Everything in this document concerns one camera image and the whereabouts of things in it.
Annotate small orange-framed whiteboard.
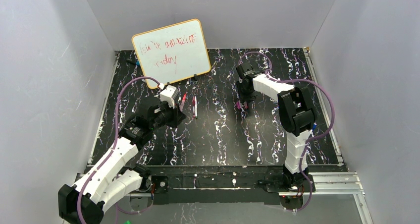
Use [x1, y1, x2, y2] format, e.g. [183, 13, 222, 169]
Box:
[131, 19, 211, 89]

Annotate red gel pen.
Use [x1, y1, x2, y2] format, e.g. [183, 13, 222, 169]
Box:
[193, 96, 198, 119]

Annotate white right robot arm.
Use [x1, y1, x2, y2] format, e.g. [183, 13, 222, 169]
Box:
[236, 63, 316, 189]

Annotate pink highlighter pen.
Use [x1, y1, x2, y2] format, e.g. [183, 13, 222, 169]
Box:
[179, 94, 187, 111]

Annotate blue-capped marker behind whiteboard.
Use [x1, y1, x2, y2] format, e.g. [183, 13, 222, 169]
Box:
[126, 59, 140, 66]

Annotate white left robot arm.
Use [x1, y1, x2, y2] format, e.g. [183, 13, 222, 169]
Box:
[58, 101, 186, 224]

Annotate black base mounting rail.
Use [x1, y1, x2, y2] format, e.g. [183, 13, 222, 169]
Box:
[129, 165, 315, 206]

